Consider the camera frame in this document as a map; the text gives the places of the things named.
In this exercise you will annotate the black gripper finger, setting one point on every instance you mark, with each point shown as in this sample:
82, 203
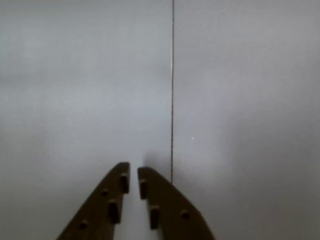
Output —
95, 212
172, 215

